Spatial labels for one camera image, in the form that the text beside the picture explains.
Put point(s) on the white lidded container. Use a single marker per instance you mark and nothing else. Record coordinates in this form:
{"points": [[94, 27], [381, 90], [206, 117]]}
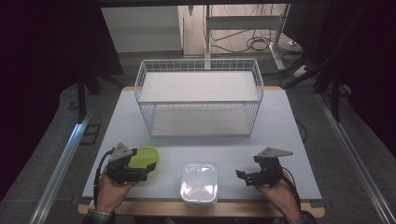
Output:
{"points": [[199, 183]]}

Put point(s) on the white metal desk frame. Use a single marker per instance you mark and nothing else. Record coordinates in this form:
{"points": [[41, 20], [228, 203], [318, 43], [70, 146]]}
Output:
{"points": [[243, 21]]}

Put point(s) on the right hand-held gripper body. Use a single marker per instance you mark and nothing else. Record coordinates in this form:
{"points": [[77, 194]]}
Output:
{"points": [[267, 169]]}

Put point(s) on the green plastic bowl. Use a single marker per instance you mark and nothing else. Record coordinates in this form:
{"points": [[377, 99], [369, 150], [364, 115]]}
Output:
{"points": [[144, 157]]}

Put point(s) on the black metal stand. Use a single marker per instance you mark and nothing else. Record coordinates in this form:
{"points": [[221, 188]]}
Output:
{"points": [[82, 93], [334, 93]]}

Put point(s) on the person's left hand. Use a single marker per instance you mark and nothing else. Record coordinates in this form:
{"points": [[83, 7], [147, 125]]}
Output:
{"points": [[110, 194]]}

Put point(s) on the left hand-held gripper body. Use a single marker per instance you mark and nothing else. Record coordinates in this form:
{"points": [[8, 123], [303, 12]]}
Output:
{"points": [[123, 169]]}

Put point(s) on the white panel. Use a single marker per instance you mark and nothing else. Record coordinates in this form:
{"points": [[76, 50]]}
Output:
{"points": [[141, 29]]}

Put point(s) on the person's right hand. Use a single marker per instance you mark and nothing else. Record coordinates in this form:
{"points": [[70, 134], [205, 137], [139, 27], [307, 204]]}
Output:
{"points": [[280, 196]]}

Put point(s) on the white power strip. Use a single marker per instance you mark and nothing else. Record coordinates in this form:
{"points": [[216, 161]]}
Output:
{"points": [[300, 71]]}

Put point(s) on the aluminium rail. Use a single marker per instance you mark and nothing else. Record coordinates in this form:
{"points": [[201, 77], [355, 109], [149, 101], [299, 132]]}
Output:
{"points": [[355, 155], [62, 168]]}

